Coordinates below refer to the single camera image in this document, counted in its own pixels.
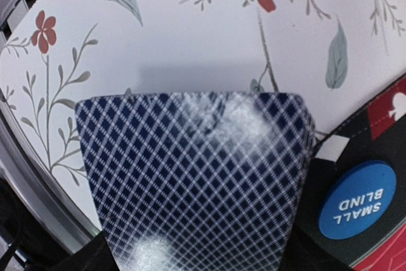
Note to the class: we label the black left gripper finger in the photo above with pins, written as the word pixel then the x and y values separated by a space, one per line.
pixel 94 256

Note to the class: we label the blue checkered card deck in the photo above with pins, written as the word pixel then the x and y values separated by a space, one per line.
pixel 196 181

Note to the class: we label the blue small blind button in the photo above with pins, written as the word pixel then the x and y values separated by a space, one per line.
pixel 357 200

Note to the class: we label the round red black poker mat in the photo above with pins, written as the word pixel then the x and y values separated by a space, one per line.
pixel 375 132

